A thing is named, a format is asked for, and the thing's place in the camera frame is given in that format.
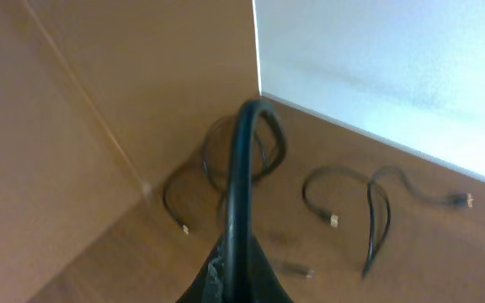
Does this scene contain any black cable gold plug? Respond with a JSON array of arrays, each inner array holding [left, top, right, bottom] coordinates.
[[301, 165, 474, 279]]

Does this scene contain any black usb cable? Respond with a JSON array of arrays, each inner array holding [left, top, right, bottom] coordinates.
[[223, 98, 316, 303]]

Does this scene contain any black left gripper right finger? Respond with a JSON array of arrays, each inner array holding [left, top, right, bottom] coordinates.
[[248, 237, 293, 303]]

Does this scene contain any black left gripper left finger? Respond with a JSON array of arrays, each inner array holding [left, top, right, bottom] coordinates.
[[177, 237, 224, 303]]

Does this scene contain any black thin jack cable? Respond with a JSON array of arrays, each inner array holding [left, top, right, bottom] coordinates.
[[161, 113, 281, 236]]

